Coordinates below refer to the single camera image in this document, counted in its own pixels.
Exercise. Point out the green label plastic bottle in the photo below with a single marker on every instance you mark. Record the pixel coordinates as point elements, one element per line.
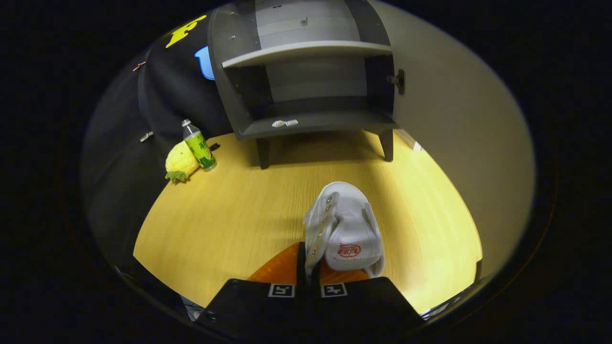
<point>200,148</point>

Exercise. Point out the yellow pineapple plush toy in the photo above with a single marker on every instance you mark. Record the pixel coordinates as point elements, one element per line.
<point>180,162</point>

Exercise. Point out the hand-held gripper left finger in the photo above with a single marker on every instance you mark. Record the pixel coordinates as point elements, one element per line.
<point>258,306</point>

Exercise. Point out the black backdrop cloth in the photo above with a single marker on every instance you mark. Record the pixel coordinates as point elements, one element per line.
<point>158,95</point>

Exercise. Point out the silver clip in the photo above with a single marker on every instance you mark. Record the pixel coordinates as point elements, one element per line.
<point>146,136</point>

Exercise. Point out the dark grey shoe cabinet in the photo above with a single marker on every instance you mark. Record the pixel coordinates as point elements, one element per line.
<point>334,119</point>

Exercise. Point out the white shoe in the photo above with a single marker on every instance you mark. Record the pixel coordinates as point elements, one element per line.
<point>349,224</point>

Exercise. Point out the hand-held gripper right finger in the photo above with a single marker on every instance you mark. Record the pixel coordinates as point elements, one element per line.
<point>363,306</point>

